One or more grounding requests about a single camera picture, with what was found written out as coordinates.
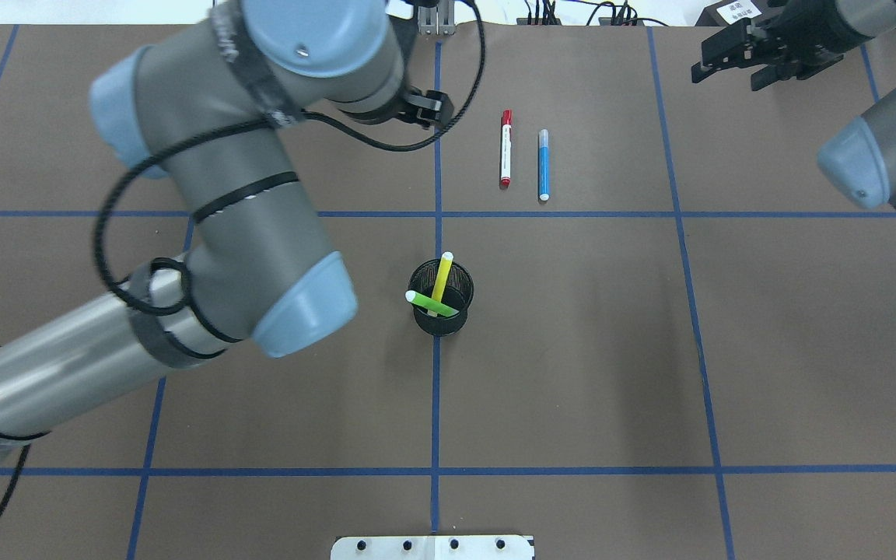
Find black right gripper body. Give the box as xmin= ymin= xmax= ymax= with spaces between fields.
xmin=691 ymin=8 xmax=845 ymax=91

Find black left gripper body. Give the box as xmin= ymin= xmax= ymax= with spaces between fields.
xmin=339 ymin=86 xmax=455 ymax=130

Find red capped white marker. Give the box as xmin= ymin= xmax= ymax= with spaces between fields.
xmin=500 ymin=109 xmax=513 ymax=188

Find blue highlighter pen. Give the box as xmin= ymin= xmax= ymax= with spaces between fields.
xmin=537 ymin=130 xmax=551 ymax=203

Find yellow highlighter pen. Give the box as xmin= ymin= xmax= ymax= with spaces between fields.
xmin=431 ymin=251 xmax=453 ymax=303

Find green highlighter pen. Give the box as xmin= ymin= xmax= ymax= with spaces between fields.
xmin=404 ymin=290 xmax=460 ymax=317

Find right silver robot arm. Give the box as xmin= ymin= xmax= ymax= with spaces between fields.
xmin=691 ymin=1 xmax=896 ymax=210

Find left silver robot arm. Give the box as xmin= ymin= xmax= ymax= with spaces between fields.
xmin=0 ymin=1 xmax=457 ymax=464

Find dark box with label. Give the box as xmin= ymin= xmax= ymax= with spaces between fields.
xmin=695 ymin=1 xmax=769 ymax=27

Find far orange black usb hub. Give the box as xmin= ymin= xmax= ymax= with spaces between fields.
xmin=516 ymin=1 xmax=562 ymax=27

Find orange black usb hub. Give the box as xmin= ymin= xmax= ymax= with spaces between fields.
xmin=593 ymin=1 xmax=645 ymax=27
xmin=516 ymin=1 xmax=562 ymax=27

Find near orange black usb hub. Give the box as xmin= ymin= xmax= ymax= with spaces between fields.
xmin=593 ymin=1 xmax=645 ymax=27

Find black mesh pen holder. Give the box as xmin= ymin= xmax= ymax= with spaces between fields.
xmin=408 ymin=258 xmax=475 ymax=337

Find blue tape grid lines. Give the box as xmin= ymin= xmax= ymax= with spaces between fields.
xmin=0 ymin=27 xmax=896 ymax=559

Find aluminium frame post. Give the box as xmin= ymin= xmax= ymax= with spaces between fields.
xmin=413 ymin=0 xmax=456 ymax=36

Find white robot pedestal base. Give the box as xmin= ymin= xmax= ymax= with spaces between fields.
xmin=330 ymin=534 xmax=537 ymax=559

